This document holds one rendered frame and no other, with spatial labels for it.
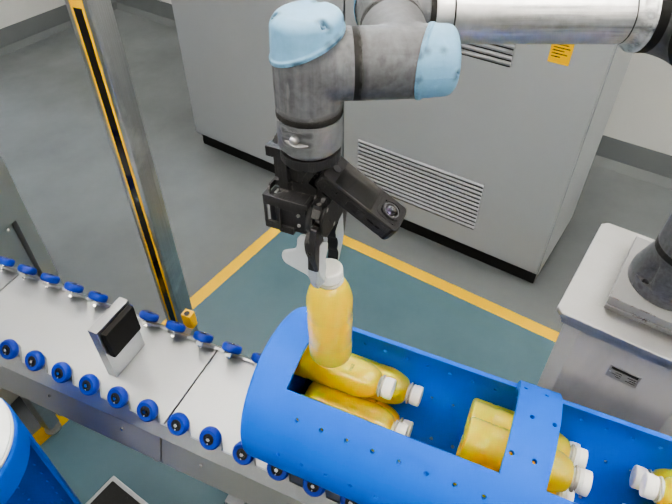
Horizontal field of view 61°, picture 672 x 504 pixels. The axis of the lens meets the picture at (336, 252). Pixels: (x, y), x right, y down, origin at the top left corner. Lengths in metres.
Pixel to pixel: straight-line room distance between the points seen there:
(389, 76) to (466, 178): 2.05
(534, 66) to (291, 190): 1.69
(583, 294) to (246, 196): 2.33
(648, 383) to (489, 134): 1.44
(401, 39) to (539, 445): 0.59
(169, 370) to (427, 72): 0.95
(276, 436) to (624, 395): 0.72
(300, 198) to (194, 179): 2.76
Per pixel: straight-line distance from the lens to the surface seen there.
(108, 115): 1.38
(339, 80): 0.60
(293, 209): 0.70
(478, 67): 2.38
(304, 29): 0.58
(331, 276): 0.78
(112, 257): 3.07
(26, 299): 1.63
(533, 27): 0.77
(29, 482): 1.69
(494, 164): 2.54
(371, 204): 0.68
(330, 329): 0.84
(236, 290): 2.75
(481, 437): 0.96
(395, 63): 0.60
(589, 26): 0.79
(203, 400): 1.29
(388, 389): 1.05
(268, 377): 0.95
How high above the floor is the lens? 2.00
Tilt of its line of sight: 44 degrees down
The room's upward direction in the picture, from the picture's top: straight up
